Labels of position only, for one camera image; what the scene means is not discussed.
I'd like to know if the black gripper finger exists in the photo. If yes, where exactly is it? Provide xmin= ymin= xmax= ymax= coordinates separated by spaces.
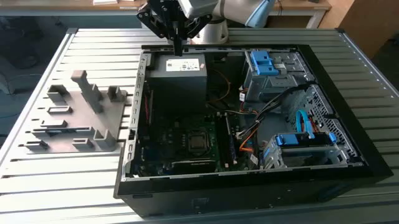
xmin=136 ymin=8 xmax=180 ymax=56
xmin=178 ymin=14 xmax=213 ymax=57

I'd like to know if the blue-green RAM stick with label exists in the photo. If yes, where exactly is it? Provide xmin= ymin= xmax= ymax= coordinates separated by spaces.
xmin=30 ymin=127 xmax=93 ymax=137

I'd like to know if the black RAM slot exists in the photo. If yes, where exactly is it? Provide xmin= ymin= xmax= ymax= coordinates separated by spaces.
xmin=216 ymin=112 xmax=228 ymax=167

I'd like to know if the grey power supply unit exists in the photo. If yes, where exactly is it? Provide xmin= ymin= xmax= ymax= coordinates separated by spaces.
xmin=145 ymin=54 xmax=209 ymax=108

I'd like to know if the grey metal drive cage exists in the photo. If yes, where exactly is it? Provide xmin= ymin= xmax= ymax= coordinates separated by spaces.
xmin=243 ymin=50 xmax=313 ymax=103

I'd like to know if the grey parts rack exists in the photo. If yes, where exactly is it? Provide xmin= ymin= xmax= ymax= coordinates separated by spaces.
xmin=18 ymin=70 xmax=132 ymax=154

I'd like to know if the black office chair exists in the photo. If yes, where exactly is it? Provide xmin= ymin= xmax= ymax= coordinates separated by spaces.
xmin=0 ymin=16 xmax=44 ymax=70

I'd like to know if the dark green motherboard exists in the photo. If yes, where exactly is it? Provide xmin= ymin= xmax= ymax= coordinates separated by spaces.
xmin=136 ymin=112 xmax=259 ymax=177

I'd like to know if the silver CPU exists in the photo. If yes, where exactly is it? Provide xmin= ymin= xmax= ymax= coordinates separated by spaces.
xmin=188 ymin=136 xmax=208 ymax=150

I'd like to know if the black CPU socket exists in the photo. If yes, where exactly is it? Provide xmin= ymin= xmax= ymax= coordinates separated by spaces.
xmin=182 ymin=129 xmax=212 ymax=156

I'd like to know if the wooden cabinet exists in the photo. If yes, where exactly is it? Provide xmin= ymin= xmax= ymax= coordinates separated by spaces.
xmin=317 ymin=0 xmax=399 ymax=59

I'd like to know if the blue disk carrier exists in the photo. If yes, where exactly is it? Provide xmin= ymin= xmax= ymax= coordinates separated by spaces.
xmin=260 ymin=147 xmax=275 ymax=168
xmin=275 ymin=132 xmax=336 ymax=147

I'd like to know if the black graphics card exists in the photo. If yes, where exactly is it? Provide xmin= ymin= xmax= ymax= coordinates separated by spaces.
xmin=170 ymin=160 xmax=217 ymax=175

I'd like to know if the grey metal disk bay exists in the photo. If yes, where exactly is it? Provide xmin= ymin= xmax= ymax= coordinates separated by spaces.
xmin=260 ymin=135 xmax=356 ymax=168

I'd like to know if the black open PC case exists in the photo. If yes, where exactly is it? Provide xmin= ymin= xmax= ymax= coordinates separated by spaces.
xmin=112 ymin=43 xmax=393 ymax=219

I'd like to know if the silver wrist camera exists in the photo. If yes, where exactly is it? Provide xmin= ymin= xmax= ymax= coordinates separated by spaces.
xmin=177 ymin=0 xmax=219 ymax=19

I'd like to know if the blue drive latch bracket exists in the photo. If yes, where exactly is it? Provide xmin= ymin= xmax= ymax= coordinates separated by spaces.
xmin=249 ymin=50 xmax=279 ymax=76

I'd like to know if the thin brown looped wire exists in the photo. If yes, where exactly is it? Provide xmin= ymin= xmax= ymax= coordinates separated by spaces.
xmin=205 ymin=69 xmax=232 ymax=103

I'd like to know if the wooden desk with white frame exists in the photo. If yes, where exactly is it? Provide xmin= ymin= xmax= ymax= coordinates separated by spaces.
xmin=0 ymin=0 xmax=332 ymax=28

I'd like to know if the black wire bundle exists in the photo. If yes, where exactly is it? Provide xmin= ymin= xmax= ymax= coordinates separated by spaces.
xmin=236 ymin=87 xmax=309 ymax=140

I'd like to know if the blue flat data wire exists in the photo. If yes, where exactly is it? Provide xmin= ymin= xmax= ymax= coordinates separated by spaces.
xmin=295 ymin=109 xmax=315 ymax=140

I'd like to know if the orange power wire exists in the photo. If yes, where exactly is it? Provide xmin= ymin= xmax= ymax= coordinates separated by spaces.
xmin=239 ymin=129 xmax=259 ymax=152

